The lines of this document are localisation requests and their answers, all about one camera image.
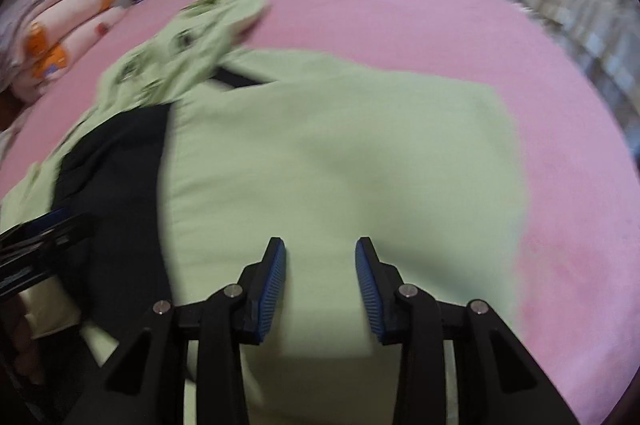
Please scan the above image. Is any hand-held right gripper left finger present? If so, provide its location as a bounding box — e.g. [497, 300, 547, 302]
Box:
[65, 236, 287, 425]

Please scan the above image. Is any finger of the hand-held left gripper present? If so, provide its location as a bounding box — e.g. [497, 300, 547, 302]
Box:
[30, 206, 96, 251]

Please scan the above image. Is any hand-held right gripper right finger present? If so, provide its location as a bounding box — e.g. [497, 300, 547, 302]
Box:
[355, 236, 581, 425]

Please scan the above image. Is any light green and black garment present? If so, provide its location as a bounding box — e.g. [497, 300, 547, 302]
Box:
[0, 0, 531, 425]

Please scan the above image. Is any pink bed blanket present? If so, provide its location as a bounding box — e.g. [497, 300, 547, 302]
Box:
[0, 0, 640, 425]

